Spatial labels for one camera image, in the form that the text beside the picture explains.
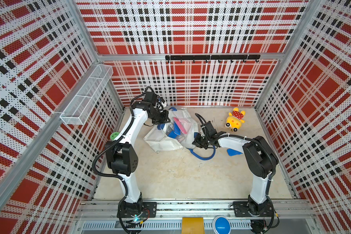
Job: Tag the pink pencil case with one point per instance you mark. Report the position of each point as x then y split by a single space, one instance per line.
178 127

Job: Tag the yellow block at front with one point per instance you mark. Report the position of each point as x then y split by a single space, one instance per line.
192 225

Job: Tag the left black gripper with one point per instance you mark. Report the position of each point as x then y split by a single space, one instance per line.
165 118

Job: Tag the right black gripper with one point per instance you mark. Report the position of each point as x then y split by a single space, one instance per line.
196 142

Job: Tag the white wire wall basket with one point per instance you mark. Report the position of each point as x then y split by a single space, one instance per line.
88 93

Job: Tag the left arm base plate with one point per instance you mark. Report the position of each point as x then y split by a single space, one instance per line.
147 209

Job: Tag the white canvas bag blue handles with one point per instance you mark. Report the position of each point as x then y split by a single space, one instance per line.
163 138

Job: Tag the blue round button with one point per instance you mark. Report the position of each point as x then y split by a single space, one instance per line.
221 225

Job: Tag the black hook rail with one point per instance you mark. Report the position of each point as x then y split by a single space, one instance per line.
243 57

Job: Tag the green tape roll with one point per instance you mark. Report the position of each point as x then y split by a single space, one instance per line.
114 136

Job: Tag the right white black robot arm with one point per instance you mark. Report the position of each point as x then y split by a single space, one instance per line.
261 160

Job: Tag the yellow plush toy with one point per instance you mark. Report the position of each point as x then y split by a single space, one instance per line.
235 119

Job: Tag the blue triangular ruler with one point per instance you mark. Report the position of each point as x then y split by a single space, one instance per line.
232 152

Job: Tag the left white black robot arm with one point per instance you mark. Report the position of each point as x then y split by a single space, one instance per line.
119 160

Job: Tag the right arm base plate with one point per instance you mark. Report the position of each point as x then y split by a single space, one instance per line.
239 209

